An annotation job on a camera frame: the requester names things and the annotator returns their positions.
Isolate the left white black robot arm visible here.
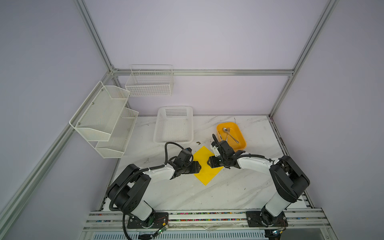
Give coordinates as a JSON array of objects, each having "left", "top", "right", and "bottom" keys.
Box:
[{"left": 106, "top": 148, "right": 202, "bottom": 222}]

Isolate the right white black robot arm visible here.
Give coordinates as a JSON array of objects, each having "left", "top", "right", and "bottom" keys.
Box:
[{"left": 207, "top": 141, "right": 310, "bottom": 227}]

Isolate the aluminium front rail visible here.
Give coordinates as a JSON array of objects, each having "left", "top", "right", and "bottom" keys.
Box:
[{"left": 83, "top": 208, "right": 331, "bottom": 232}]

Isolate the white plastic perforated basket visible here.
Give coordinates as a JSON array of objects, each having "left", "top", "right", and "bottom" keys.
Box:
[{"left": 153, "top": 106, "right": 194, "bottom": 144}]

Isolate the left black corrugated cable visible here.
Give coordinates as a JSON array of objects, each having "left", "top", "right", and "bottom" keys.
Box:
[{"left": 108, "top": 141, "right": 185, "bottom": 240}]

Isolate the white wire wall basket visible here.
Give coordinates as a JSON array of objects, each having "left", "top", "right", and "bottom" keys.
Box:
[{"left": 125, "top": 65, "right": 174, "bottom": 97}]

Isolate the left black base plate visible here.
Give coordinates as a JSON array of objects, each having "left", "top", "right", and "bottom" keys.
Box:
[{"left": 126, "top": 212, "right": 169, "bottom": 229}]

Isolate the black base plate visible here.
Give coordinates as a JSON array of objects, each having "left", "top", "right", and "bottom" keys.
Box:
[
  {"left": 246, "top": 211, "right": 288, "bottom": 228},
  {"left": 126, "top": 212, "right": 169, "bottom": 229}
]

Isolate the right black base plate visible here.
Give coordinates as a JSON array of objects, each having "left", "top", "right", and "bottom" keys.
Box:
[{"left": 246, "top": 211, "right": 288, "bottom": 228}]

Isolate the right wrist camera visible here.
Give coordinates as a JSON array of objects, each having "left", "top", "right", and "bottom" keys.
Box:
[{"left": 211, "top": 142, "right": 221, "bottom": 157}]

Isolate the yellow plastic tub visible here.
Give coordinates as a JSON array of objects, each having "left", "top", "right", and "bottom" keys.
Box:
[{"left": 217, "top": 122, "right": 247, "bottom": 151}]

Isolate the lower white mesh shelf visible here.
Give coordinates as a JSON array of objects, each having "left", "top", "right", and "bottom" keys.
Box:
[{"left": 96, "top": 108, "right": 139, "bottom": 159}]

